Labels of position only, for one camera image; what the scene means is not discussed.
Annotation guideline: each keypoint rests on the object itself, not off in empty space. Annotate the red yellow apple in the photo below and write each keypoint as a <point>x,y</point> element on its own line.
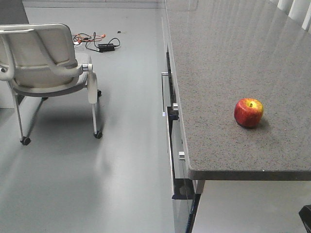
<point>248,112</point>

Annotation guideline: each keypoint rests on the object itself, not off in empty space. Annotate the black power adapter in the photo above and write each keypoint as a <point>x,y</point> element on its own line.
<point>106,47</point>

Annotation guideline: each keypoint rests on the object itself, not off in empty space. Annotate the grey stone counter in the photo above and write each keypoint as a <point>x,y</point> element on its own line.
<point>249,180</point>

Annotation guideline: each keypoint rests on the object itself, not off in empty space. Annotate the white office chair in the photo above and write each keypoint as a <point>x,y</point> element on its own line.
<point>39,60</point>

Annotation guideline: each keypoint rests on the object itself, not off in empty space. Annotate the silver cabinet door handle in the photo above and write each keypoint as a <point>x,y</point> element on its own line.
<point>166,93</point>

